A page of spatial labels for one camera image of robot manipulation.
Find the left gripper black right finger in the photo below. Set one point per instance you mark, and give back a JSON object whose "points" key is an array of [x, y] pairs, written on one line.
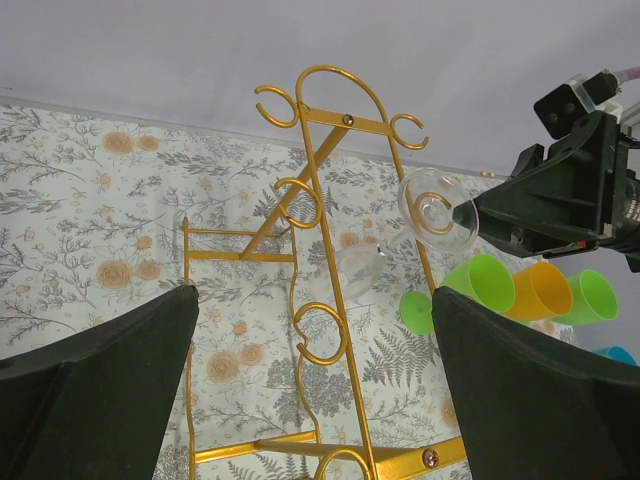
{"points": [[530, 406]]}

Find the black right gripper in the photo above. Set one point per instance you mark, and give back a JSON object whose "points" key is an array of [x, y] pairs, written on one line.
{"points": [[569, 193]]}

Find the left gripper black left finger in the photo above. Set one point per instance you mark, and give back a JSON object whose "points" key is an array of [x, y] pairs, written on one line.
{"points": [[96, 404]]}

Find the orange plastic wine glass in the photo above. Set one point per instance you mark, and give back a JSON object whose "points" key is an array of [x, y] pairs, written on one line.
{"points": [[541, 291]]}

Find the green plastic wine glass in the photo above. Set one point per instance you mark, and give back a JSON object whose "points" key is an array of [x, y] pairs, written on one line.
{"points": [[594, 300], [483, 278]]}

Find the blue plastic wine glass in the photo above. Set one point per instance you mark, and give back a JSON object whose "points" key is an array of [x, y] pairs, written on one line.
{"points": [[617, 353]]}

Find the rear clear wine glass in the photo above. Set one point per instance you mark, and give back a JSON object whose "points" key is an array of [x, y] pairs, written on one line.
{"points": [[437, 211]]}

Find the floral patterned table mat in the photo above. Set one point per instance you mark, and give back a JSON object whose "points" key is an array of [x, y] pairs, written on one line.
{"points": [[91, 215]]}

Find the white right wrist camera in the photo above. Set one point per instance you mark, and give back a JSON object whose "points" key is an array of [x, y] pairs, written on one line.
{"points": [[577, 98]]}

